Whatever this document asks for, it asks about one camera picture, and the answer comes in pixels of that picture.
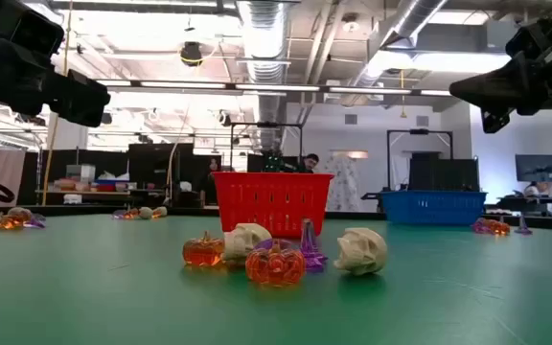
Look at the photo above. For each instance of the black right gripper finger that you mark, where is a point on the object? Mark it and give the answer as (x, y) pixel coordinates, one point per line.
(491, 86)
(494, 120)

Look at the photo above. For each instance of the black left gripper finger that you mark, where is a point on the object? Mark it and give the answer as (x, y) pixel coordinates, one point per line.
(77, 98)

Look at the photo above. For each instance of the small pieces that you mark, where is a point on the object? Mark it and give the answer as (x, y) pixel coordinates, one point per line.
(243, 242)

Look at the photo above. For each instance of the black monitor on arm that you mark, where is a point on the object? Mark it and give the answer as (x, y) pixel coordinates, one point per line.
(537, 167)

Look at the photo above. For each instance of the black screen panel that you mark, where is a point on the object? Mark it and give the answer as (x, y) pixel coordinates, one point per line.
(443, 175)
(161, 167)
(84, 167)

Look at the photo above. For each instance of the white storage box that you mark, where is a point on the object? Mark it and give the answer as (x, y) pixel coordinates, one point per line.
(80, 172)

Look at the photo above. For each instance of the person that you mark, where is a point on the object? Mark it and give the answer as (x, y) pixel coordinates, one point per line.
(532, 190)
(309, 163)

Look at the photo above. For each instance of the black desk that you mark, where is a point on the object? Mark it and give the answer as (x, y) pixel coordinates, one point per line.
(530, 203)

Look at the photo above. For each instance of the workbench with bins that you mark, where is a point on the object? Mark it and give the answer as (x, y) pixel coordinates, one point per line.
(89, 192)

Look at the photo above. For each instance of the blue plastic basket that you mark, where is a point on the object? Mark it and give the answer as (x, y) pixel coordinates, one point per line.
(431, 208)

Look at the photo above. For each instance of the white cloth cover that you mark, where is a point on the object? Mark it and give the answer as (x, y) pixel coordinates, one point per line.
(343, 184)

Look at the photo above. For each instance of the green table mat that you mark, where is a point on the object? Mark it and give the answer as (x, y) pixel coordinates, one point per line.
(113, 287)

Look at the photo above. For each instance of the long white light bar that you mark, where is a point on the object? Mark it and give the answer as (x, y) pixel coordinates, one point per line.
(276, 87)

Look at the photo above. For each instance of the red plastic basket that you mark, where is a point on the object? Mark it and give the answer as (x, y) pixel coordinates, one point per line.
(272, 201)

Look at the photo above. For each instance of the black station frame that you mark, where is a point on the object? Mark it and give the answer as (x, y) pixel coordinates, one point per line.
(420, 131)
(266, 125)

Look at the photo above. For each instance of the slim silver ventilation duct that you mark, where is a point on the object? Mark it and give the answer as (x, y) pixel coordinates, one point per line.
(400, 29)

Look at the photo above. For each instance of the black round camera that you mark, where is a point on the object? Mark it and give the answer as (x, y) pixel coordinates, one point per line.
(191, 53)

